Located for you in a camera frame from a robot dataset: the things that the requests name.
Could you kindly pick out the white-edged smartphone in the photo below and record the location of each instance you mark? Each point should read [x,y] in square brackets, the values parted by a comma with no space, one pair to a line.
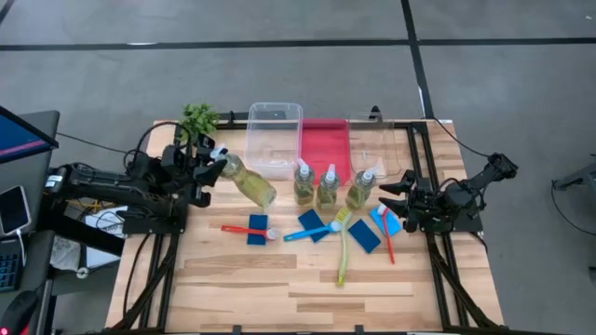
[13,209]

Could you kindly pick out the red dish brush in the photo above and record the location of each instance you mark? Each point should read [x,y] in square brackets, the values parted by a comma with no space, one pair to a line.
[242,230]
[388,242]

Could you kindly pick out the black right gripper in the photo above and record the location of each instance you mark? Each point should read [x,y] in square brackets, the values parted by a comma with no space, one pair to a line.
[428,205]

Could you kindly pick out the black aluminium table frame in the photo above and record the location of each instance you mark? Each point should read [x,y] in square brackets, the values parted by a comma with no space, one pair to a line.
[423,149]

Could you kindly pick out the tall clear plastic bin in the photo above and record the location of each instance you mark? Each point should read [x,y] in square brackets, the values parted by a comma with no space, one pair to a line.
[274,139]

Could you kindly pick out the green dish brush yellow bristles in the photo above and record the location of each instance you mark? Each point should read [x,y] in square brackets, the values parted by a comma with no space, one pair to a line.
[343,251]

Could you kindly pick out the blue dish brush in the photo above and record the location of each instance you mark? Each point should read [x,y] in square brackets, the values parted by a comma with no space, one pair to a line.
[302,232]

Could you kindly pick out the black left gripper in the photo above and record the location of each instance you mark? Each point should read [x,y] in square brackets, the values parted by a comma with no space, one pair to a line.
[179,160]

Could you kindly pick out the pink plastic bin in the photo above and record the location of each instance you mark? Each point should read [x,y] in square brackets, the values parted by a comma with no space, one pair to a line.
[326,144]

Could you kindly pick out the green plant in white pot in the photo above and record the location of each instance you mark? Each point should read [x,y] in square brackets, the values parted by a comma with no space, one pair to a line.
[198,120]

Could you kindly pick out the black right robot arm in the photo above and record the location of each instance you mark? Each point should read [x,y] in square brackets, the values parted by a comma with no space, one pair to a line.
[486,179]

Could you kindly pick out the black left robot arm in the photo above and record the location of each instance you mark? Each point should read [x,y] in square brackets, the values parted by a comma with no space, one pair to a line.
[107,183]

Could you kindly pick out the black computer mouse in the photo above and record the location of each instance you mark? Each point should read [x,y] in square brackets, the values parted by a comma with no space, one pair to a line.
[18,314]

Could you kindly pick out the dark grey side desk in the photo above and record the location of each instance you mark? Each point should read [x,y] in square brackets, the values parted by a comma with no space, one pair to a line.
[28,179]

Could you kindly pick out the light blue sponge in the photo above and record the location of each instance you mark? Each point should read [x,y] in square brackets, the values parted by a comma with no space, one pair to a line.
[393,225]

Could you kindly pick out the grey stand legs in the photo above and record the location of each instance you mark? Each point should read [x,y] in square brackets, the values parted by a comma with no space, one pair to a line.
[579,179]

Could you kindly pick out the white papers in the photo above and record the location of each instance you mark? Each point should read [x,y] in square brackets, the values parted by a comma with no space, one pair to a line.
[107,218]

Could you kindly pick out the computer monitor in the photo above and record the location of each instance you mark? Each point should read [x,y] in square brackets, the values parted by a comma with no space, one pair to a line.
[23,137]

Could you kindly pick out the backlit black keyboard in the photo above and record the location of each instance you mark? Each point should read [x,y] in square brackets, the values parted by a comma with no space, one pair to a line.
[8,274]

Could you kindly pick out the yellow dish soap bottle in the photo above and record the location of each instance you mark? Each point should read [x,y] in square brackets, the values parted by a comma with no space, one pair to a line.
[251,186]
[327,193]
[303,188]
[358,195]

